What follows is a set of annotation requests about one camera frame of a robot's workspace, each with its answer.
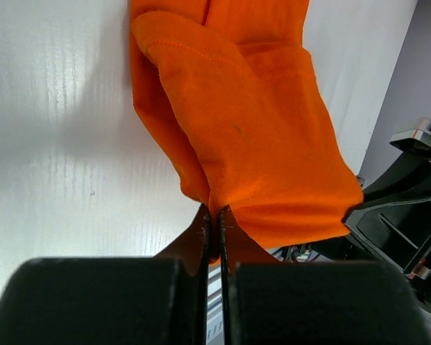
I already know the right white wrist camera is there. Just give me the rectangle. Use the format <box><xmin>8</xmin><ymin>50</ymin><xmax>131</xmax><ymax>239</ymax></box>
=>
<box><xmin>389</xmin><ymin>117</ymin><xmax>431</xmax><ymax>161</ymax></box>

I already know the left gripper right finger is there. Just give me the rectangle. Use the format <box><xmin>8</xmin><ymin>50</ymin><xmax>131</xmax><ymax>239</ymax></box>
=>
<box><xmin>219</xmin><ymin>208</ymin><xmax>427</xmax><ymax>344</ymax></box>

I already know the orange t shirt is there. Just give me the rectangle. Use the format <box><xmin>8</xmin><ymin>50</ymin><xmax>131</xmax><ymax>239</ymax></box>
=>
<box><xmin>129</xmin><ymin>1</ymin><xmax>363</xmax><ymax>249</ymax></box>

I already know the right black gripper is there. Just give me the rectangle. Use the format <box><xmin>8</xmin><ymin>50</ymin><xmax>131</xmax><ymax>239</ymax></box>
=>
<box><xmin>343</xmin><ymin>152</ymin><xmax>431</xmax><ymax>314</ymax></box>

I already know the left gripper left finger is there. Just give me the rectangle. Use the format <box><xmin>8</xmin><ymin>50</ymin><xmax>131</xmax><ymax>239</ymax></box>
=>
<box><xmin>0</xmin><ymin>206</ymin><xmax>210</xmax><ymax>344</ymax></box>

